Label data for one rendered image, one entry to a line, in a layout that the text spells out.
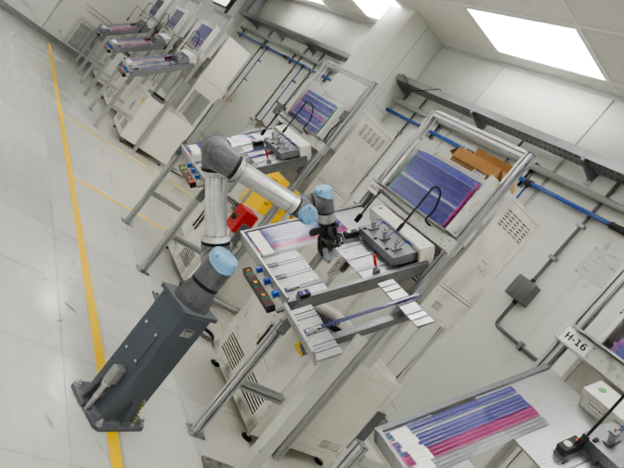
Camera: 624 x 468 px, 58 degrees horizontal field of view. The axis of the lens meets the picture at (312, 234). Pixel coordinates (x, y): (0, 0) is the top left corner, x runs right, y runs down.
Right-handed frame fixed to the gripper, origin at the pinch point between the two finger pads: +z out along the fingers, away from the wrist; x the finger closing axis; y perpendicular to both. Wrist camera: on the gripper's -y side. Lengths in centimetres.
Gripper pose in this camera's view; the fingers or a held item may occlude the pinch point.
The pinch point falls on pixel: (327, 260)
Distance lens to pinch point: 245.0
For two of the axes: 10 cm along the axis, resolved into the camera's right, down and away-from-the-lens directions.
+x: 7.2, -4.1, 5.6
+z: 1.0, 8.6, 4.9
